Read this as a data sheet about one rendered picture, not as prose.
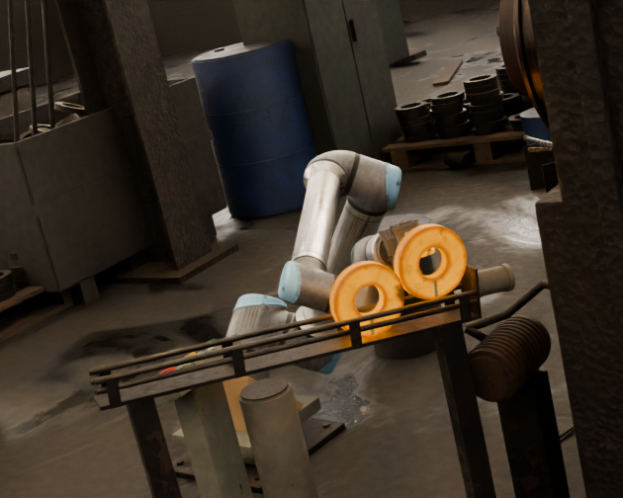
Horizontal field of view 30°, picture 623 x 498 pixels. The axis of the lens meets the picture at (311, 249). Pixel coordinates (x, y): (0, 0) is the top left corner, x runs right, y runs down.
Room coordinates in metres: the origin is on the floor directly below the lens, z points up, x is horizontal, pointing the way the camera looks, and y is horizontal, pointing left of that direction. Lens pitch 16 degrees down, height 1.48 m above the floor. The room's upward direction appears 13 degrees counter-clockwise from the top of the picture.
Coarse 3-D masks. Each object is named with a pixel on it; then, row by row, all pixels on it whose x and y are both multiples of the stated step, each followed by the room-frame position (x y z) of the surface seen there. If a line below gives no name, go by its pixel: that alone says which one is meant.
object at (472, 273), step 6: (468, 270) 2.30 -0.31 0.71; (474, 270) 2.27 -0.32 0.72; (468, 276) 2.30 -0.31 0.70; (474, 276) 2.27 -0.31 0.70; (462, 282) 2.33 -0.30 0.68; (468, 282) 2.30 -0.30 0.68; (474, 282) 2.27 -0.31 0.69; (468, 288) 2.30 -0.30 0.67; (474, 288) 2.28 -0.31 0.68; (480, 300) 2.27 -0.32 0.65; (474, 306) 2.28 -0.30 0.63; (480, 306) 2.27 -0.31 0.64; (474, 312) 2.29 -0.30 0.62; (480, 312) 2.27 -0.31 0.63; (480, 318) 2.26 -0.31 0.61
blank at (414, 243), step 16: (432, 224) 2.28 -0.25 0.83; (400, 240) 2.27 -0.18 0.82; (416, 240) 2.25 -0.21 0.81; (432, 240) 2.26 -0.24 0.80; (448, 240) 2.27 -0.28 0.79; (400, 256) 2.24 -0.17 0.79; (416, 256) 2.25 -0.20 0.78; (448, 256) 2.27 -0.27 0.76; (464, 256) 2.28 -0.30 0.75; (400, 272) 2.24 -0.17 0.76; (416, 272) 2.25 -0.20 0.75; (448, 272) 2.27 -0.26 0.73; (464, 272) 2.28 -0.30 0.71; (416, 288) 2.25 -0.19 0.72; (432, 288) 2.26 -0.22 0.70; (448, 288) 2.27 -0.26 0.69
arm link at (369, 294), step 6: (366, 288) 2.50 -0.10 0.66; (372, 288) 2.50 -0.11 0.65; (360, 294) 2.49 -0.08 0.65; (366, 294) 2.49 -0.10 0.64; (372, 294) 2.49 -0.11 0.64; (378, 294) 2.50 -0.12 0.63; (360, 300) 2.48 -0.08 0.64; (366, 300) 2.48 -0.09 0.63; (372, 300) 2.49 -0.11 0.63; (378, 300) 2.50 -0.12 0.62; (330, 312) 2.50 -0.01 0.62; (360, 312) 2.47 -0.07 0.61; (366, 312) 2.48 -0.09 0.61
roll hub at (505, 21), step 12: (504, 0) 2.53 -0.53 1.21; (504, 12) 2.51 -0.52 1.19; (504, 24) 2.50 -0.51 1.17; (504, 36) 2.50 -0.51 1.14; (504, 48) 2.50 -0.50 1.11; (504, 60) 2.50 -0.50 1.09; (516, 60) 2.49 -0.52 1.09; (516, 72) 2.50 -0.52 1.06; (516, 84) 2.52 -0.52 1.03; (528, 96) 2.56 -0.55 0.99
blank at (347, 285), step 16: (352, 272) 2.21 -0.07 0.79; (368, 272) 2.22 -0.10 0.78; (384, 272) 2.23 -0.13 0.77; (336, 288) 2.21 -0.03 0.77; (352, 288) 2.21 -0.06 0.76; (384, 288) 2.23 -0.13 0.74; (400, 288) 2.24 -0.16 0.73; (336, 304) 2.20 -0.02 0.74; (352, 304) 2.21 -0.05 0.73; (384, 304) 2.23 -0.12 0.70; (400, 304) 2.24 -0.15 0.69; (336, 320) 2.21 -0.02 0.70; (368, 336) 2.21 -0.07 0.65
